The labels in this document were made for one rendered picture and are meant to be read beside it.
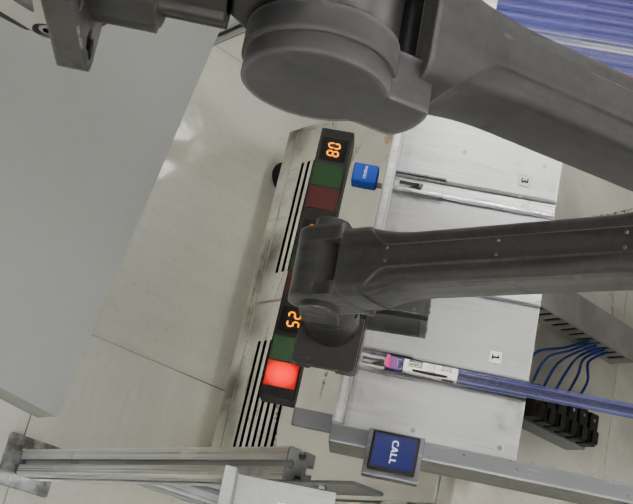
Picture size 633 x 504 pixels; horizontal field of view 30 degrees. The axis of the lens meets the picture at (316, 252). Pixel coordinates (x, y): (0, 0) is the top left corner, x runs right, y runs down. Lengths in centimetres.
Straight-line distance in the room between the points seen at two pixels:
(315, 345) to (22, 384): 29
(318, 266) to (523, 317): 37
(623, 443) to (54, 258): 99
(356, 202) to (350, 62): 137
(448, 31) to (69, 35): 19
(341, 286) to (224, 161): 117
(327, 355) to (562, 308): 58
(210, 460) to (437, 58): 93
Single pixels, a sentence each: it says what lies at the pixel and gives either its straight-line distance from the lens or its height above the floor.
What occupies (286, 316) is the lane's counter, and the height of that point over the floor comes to 65.
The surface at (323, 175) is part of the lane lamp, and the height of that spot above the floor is 65.
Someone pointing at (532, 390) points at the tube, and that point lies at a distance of 130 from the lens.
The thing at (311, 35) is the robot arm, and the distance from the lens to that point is 57.
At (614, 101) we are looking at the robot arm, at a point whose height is 130.
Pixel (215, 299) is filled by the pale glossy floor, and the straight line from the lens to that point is 209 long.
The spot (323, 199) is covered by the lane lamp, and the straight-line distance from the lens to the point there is 138.
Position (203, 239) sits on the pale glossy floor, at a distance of 209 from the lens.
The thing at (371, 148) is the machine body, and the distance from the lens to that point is 196.
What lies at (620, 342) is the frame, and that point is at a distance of 180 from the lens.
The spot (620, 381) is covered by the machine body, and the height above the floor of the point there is 62.
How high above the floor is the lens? 166
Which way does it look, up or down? 47 degrees down
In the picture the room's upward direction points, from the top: 79 degrees clockwise
